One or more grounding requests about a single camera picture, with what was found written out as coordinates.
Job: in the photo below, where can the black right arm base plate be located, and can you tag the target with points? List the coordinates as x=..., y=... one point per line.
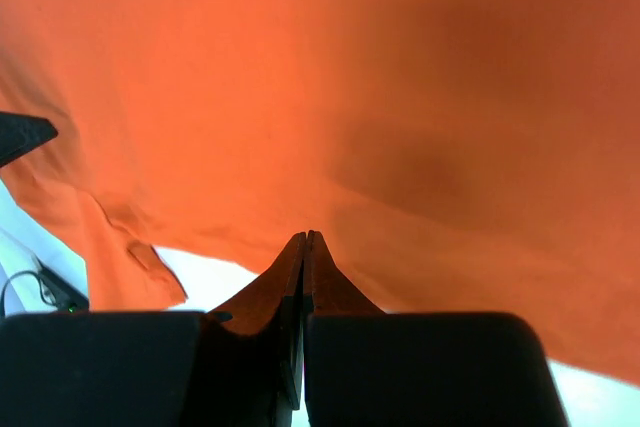
x=51, y=291

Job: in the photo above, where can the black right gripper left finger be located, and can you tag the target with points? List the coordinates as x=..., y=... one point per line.
x=237, y=365

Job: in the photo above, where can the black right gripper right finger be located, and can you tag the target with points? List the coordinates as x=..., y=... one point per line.
x=367, y=367

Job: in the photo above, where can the orange t shirt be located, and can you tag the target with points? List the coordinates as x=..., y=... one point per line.
x=455, y=154

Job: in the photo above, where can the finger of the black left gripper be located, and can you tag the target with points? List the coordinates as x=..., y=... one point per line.
x=21, y=134

